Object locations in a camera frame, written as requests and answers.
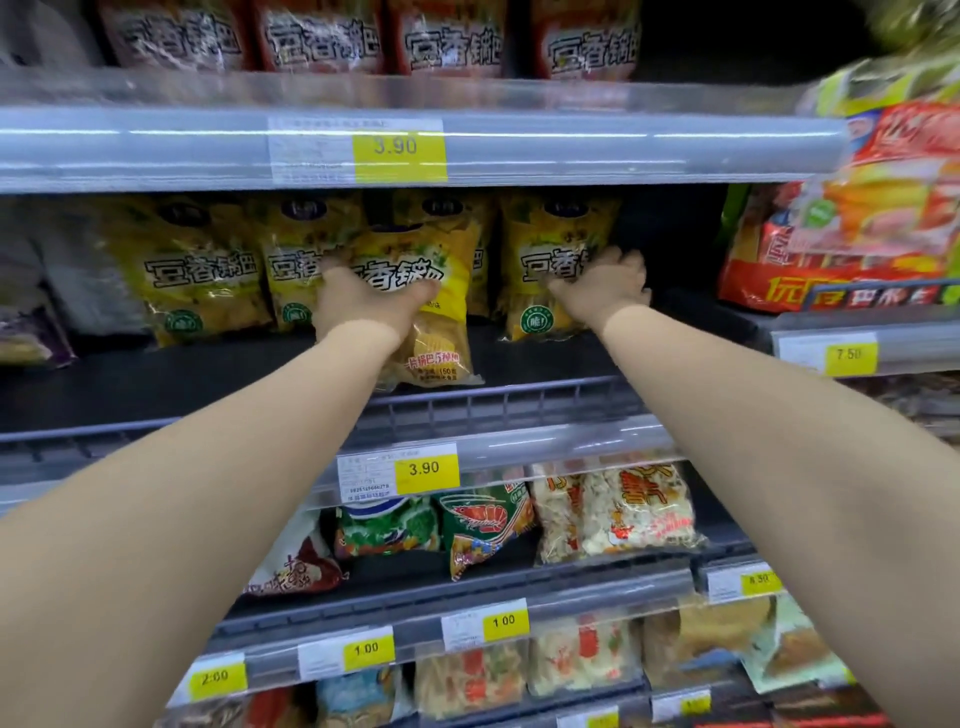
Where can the grey store shelving unit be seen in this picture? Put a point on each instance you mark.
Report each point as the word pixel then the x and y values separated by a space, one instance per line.
pixel 187 150

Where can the row of yellow snack packets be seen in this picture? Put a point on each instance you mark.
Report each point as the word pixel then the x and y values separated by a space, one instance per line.
pixel 187 270

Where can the red yellow multipack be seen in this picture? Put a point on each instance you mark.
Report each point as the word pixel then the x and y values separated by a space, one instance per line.
pixel 862 225

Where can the pale red noodle bag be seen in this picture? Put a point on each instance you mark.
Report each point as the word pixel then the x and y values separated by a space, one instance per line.
pixel 585 656
pixel 471 682

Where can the green blue bag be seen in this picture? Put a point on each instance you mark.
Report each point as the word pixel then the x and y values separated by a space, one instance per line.
pixel 386 529

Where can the orange brown crisp bag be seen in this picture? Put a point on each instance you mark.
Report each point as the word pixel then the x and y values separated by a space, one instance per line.
pixel 585 45
pixel 446 41
pixel 319 37
pixel 172 37

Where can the tan pastry pack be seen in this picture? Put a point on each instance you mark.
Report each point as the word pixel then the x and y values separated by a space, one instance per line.
pixel 697 645

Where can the white green pastry pack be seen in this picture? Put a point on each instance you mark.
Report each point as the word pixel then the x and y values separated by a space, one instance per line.
pixel 795 652

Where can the green yellow bag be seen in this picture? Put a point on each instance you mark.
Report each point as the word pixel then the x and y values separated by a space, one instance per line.
pixel 885 82

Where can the person's left forearm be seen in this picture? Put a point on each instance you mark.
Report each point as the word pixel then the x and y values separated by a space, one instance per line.
pixel 150 540

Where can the person's left hand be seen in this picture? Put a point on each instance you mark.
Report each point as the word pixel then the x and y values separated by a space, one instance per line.
pixel 352 307

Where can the green shrimp print bag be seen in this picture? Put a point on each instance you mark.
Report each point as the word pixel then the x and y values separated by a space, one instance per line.
pixel 484 525

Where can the white chips bag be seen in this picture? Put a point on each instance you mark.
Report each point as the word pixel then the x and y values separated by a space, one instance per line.
pixel 90 277
pixel 30 341

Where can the person's right hand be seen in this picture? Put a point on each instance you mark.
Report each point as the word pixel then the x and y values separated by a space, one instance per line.
pixel 607 292

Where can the person's right forearm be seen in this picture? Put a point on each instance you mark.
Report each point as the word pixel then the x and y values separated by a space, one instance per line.
pixel 787 465

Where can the orange bag blue badge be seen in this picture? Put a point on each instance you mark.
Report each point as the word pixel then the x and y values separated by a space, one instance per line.
pixel 270 709

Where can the pale prawn cracker bag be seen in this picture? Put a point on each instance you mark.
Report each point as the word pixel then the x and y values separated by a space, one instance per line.
pixel 559 517
pixel 645 510

